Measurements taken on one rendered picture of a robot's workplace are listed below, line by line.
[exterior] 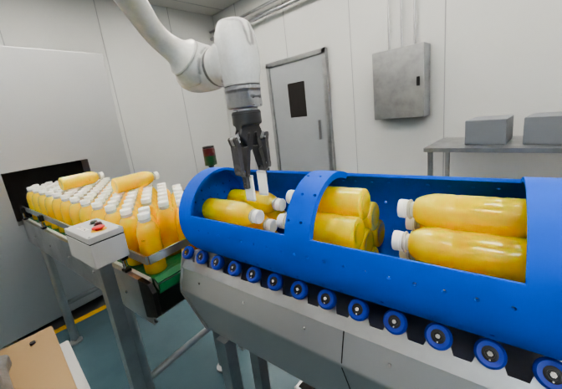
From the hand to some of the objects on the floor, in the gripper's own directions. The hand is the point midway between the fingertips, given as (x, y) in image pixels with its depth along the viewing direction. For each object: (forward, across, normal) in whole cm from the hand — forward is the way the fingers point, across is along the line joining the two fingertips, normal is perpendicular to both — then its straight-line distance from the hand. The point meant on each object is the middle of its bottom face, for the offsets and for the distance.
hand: (256, 186), depth 77 cm
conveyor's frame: (+120, +4, +117) cm, 167 cm away
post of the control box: (+120, -25, +51) cm, 132 cm away
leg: (+120, +11, +24) cm, 123 cm away
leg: (+120, -3, +24) cm, 122 cm away
